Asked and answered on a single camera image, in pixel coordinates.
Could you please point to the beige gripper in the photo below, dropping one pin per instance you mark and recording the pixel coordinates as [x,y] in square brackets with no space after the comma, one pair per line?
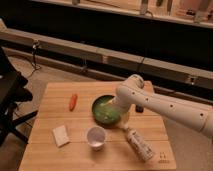
[124,120]

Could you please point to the green ceramic bowl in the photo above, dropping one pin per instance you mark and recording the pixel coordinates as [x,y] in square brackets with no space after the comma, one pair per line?
[104,112]

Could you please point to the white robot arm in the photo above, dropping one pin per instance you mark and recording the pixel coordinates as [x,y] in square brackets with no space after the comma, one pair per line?
[196,116]

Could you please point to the black rectangular remote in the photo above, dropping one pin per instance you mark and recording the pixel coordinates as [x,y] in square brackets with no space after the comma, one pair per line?
[139,109]

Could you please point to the white plastic bottle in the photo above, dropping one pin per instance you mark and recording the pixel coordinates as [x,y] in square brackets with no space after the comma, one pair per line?
[138,144]

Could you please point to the white paper cup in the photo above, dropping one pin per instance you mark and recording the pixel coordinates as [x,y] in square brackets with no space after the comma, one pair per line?
[96,137]

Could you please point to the orange carrot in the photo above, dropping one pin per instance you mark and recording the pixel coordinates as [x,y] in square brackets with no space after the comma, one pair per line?
[73,101]

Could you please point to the wooden table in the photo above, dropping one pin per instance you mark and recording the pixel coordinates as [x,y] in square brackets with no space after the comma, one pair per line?
[42,153]

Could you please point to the black chair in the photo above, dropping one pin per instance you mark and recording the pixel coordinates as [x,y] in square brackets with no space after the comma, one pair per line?
[12,90]

